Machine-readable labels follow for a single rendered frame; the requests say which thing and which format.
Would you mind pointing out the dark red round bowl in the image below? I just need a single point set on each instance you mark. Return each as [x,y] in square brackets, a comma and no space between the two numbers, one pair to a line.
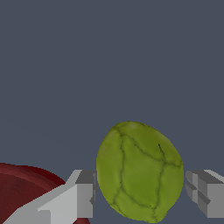
[23,188]

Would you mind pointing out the green cracked round fruit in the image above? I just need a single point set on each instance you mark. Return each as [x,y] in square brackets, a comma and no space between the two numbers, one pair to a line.
[140,172]

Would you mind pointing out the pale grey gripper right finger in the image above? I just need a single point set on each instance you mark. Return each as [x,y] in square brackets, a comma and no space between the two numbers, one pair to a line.
[206,192]

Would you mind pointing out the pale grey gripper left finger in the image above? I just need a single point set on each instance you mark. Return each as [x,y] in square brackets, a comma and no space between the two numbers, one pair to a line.
[67,198]

